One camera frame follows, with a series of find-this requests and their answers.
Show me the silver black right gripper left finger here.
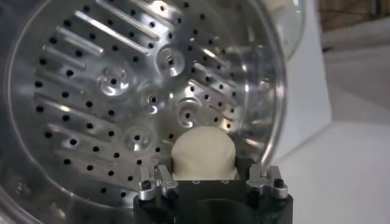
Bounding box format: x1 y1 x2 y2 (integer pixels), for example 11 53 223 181
137 164 180 201

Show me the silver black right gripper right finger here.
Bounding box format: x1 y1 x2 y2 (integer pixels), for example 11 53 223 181
245 164 289 200

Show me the stainless steel steamer basket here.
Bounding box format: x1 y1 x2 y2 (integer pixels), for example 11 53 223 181
0 0 289 224

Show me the white steamed baozi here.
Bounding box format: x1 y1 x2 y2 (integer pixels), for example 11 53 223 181
170 126 239 181

